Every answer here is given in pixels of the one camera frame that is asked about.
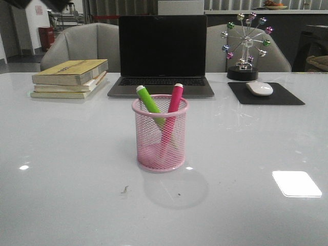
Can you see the top yellow book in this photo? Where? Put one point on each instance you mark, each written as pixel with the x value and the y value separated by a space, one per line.
pixel 72 72

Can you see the pink mesh pen holder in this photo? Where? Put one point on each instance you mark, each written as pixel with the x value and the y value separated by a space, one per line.
pixel 150 154

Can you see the bottom yellow book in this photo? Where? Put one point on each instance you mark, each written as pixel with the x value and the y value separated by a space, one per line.
pixel 69 95

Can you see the grey laptop black screen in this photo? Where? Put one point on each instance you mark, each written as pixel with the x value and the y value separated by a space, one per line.
pixel 158 51

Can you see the middle yellow book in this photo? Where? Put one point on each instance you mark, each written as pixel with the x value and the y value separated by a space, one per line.
pixel 86 87

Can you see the red trash bin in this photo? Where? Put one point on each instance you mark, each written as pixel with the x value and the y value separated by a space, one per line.
pixel 46 37

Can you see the right grey armchair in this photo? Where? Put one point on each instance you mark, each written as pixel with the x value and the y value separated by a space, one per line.
pixel 222 53

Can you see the yellow book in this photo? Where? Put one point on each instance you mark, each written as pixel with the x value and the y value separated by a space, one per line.
pixel 69 95
pixel 86 87
pixel 72 72

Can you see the black mouse pad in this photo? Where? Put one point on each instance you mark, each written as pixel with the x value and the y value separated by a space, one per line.
pixel 280 96

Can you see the white computer mouse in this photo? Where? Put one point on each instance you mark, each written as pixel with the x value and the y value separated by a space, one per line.
pixel 259 88

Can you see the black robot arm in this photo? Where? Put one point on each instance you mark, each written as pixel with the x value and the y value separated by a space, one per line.
pixel 56 5

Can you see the ferris wheel desk ornament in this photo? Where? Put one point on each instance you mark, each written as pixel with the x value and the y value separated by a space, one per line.
pixel 243 70

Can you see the left grey armchair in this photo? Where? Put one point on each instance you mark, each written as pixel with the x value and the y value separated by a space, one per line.
pixel 91 41

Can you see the fruit bowl on counter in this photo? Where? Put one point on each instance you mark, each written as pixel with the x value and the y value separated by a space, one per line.
pixel 272 5

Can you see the grey armchair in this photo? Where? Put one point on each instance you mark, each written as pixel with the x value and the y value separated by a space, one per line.
pixel 91 41
pixel 222 53

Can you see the green highlighter pen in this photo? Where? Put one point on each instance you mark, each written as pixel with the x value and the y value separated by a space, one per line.
pixel 166 125

